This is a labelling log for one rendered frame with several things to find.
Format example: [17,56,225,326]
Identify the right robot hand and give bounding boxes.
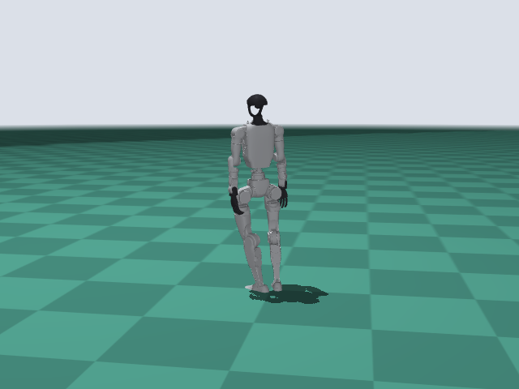
[278,181,288,208]

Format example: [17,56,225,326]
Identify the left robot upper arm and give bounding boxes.
[231,126,247,166]

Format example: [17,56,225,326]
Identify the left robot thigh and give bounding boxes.
[234,186,260,248]

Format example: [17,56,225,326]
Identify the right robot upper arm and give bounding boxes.
[273,124,285,162]

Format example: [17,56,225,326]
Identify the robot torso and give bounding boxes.
[242,119,275,198]

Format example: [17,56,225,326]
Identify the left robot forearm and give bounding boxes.
[228,156,239,194]

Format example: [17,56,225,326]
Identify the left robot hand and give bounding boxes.
[229,186,244,215]

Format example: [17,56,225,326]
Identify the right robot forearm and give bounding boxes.
[277,159,287,187]

